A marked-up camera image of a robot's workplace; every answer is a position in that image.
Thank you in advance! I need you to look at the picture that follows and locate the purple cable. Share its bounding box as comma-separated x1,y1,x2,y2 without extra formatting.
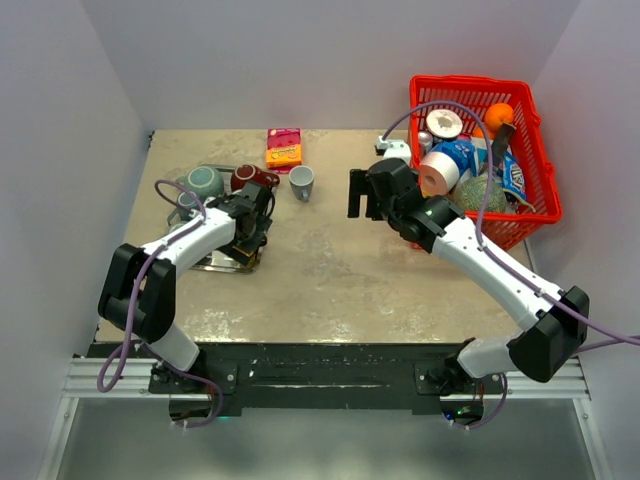
382,101,640,431
97,179,226,429

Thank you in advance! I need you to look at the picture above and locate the pink orange candy box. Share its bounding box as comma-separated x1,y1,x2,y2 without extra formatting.
265,128,303,172

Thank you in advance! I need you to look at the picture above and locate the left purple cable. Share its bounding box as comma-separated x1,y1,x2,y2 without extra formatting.
97,179,226,429

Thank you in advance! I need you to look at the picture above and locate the blue white package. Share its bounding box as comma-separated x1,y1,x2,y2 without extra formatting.
431,140,487,177

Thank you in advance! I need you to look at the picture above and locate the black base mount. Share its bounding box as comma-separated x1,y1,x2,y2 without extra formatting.
84,341,544,419

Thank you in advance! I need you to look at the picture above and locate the aluminium frame rail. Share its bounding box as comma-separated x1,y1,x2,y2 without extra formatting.
37,357,611,480

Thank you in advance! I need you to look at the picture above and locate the metal tray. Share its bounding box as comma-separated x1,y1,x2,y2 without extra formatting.
193,164,276,273

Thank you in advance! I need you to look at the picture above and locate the blue-grey square mug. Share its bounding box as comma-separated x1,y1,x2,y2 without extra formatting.
167,192,201,226

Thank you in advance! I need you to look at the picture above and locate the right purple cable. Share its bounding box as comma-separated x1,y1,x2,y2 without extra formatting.
382,101,640,431

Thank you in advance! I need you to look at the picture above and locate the brown handled tool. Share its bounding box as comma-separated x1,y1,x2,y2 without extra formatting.
479,123,517,177

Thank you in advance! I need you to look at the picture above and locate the orange fruit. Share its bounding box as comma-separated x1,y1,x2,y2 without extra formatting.
472,126,495,140
484,103,514,132

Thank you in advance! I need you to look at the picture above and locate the silver can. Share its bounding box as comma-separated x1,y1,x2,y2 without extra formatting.
418,131,434,157

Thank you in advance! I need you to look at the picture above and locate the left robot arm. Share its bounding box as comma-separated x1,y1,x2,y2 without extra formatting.
98,181,275,392

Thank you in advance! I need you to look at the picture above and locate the blue snack bag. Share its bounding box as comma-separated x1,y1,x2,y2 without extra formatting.
502,152,527,203

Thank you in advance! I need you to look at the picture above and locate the small light grey mug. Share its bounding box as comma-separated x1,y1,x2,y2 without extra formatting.
288,165,315,203

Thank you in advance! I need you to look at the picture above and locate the white tape roll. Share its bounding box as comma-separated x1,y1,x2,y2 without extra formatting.
426,109,463,140

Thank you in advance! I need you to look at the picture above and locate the green netted melon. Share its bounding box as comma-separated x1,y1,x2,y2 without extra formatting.
453,175,508,213

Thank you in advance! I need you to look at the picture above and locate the red plastic basket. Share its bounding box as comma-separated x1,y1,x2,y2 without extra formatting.
409,75,563,250

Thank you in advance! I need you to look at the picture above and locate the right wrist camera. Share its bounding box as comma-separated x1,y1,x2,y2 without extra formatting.
375,136,412,165

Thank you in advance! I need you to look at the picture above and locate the teal round mug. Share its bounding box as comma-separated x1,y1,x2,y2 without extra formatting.
175,164,225,201

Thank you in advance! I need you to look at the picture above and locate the dark red mug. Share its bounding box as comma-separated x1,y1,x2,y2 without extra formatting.
230,164,280,192

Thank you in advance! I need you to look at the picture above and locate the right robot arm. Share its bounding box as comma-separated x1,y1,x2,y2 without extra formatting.
347,158,590,395

